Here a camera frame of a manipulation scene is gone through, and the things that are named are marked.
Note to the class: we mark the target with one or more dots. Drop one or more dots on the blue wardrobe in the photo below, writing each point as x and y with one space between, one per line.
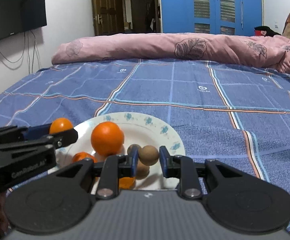
210 5

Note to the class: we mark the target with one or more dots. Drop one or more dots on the small orange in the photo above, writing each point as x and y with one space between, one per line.
126 183
59 125
83 157

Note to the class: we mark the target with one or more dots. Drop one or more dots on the red and black cloth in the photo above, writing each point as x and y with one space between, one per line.
263 31

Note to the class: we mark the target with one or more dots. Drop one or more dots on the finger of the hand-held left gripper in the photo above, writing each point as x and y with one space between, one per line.
38 130
65 137

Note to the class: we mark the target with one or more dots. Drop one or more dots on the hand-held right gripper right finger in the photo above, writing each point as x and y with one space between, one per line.
163 161

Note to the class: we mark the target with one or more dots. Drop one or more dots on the pink rolled quilt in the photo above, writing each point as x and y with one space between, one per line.
147 46

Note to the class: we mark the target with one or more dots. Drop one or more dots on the black wall television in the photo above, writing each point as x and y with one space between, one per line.
12 12

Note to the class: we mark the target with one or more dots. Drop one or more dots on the brown wooden door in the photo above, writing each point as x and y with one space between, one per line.
107 7

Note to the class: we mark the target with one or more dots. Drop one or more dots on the white floral plate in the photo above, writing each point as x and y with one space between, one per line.
147 130

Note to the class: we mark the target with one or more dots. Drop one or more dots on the brown longan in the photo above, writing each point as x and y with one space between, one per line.
148 155
142 171
133 148

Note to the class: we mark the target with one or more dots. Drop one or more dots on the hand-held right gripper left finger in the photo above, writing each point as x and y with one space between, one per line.
134 161

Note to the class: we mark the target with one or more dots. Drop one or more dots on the blue checked bedsheet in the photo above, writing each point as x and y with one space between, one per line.
210 110

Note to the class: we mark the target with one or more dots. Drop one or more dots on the large orange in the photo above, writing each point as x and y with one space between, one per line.
107 138

